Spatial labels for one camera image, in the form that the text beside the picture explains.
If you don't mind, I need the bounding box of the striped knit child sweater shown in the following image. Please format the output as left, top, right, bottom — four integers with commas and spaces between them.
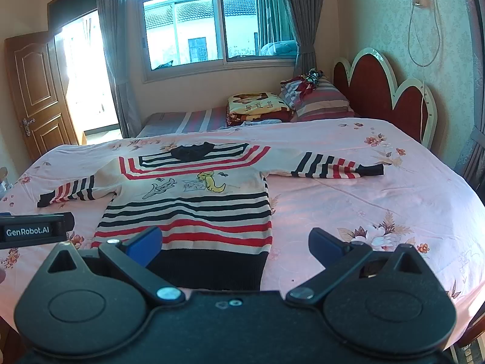
38, 142, 384, 291

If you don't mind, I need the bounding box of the brown wooden door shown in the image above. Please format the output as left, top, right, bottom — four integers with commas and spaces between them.
4, 31, 79, 161

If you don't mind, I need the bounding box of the striped small bed mattress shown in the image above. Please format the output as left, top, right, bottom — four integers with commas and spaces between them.
137, 107, 226, 138

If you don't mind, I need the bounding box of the striped pillow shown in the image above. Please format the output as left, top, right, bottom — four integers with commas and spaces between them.
279, 76, 354, 122

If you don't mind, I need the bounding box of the red white bed headboard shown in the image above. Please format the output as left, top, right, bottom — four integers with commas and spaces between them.
332, 48, 438, 149

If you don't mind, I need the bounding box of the yellow folded blanket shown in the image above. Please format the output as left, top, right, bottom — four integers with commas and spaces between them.
226, 92, 293, 126

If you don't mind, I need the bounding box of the red decorative item on pillow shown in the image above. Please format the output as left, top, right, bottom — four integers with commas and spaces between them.
289, 68, 324, 97

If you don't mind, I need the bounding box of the grey left curtain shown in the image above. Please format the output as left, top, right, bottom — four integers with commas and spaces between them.
96, 0, 141, 138

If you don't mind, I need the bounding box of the grey curtain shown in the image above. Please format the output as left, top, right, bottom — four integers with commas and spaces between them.
284, 0, 323, 76
96, 0, 141, 138

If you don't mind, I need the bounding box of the grey right curtain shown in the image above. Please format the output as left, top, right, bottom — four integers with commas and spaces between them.
284, 0, 323, 76

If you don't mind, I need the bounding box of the window with white frame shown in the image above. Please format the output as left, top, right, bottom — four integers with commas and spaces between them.
136, 0, 298, 81

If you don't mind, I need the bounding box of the white hanging cable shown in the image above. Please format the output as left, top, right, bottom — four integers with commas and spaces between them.
407, 0, 443, 68

